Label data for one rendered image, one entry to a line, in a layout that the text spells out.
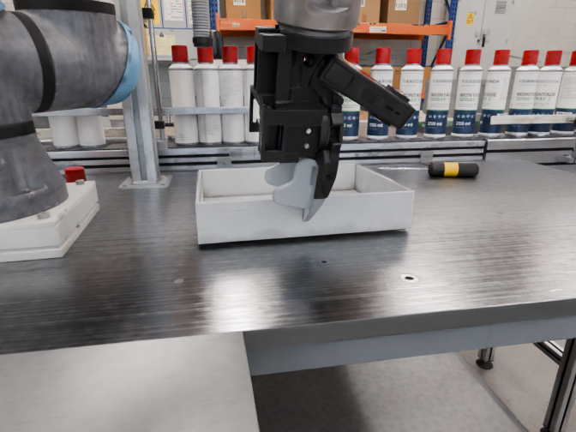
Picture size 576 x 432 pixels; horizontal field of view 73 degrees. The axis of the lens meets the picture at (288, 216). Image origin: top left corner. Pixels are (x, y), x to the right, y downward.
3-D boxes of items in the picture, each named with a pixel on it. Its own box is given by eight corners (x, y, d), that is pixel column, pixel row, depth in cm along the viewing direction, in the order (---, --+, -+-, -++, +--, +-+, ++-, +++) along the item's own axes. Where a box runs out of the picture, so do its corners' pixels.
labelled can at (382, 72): (382, 137, 98) (389, 49, 91) (391, 141, 93) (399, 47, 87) (363, 138, 97) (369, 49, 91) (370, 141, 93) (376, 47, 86)
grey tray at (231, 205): (356, 191, 69) (357, 163, 68) (411, 228, 51) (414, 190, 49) (201, 200, 65) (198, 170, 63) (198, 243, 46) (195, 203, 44)
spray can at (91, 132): (109, 144, 88) (94, 45, 81) (103, 147, 83) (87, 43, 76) (84, 145, 87) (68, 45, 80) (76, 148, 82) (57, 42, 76)
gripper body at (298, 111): (248, 135, 44) (251, 17, 37) (320, 133, 46) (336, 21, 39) (261, 170, 38) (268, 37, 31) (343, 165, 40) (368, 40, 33)
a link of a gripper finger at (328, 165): (303, 184, 45) (311, 111, 40) (318, 183, 45) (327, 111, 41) (316, 207, 41) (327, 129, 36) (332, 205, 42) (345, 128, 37)
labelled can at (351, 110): (354, 138, 97) (359, 48, 90) (361, 141, 92) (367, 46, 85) (333, 138, 96) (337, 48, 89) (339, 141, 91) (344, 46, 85)
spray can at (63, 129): (84, 144, 87) (67, 45, 81) (76, 148, 83) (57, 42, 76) (59, 145, 87) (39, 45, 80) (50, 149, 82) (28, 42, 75)
